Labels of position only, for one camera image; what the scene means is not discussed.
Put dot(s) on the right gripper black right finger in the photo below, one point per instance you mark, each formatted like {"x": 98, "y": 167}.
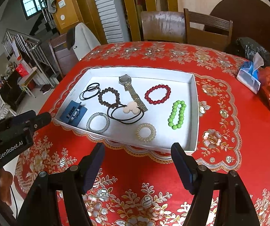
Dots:
{"x": 198, "y": 180}

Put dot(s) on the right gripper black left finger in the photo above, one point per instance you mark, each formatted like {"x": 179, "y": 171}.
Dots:
{"x": 77, "y": 180}

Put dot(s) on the silver gold wristwatch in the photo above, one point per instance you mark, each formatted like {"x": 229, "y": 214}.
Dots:
{"x": 126, "y": 81}

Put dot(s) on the person left hand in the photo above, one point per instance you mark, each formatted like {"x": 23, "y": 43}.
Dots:
{"x": 6, "y": 180}

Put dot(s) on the small white side table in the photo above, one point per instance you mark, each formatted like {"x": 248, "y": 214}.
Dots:
{"x": 24, "y": 81}

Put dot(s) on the red gift bag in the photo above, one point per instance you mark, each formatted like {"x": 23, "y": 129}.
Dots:
{"x": 21, "y": 70}

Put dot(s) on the white shallow tray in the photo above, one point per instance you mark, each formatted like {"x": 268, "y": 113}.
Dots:
{"x": 170, "y": 97}

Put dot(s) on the metal stair railing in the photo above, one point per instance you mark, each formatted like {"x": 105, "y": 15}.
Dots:
{"x": 30, "y": 46}

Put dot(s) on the wooden chair with jacket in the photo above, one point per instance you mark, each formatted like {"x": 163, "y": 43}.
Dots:
{"x": 64, "y": 58}

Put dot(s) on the blue white tissue pack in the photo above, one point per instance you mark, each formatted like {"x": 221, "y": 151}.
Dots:
{"x": 248, "y": 73}

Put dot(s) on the white grey jacket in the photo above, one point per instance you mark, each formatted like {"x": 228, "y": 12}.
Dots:
{"x": 81, "y": 40}

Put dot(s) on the black plastic bag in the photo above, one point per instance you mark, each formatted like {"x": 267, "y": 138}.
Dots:
{"x": 247, "y": 48}

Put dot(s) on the wooden chair slatted back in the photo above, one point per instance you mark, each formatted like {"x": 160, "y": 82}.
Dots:
{"x": 207, "y": 30}

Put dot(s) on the padded brown chair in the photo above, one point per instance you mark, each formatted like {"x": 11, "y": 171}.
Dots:
{"x": 164, "y": 26}

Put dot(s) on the dark round table top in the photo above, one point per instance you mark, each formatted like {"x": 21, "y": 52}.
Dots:
{"x": 251, "y": 18}

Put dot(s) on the white louvered door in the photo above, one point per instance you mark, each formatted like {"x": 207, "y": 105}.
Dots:
{"x": 112, "y": 16}

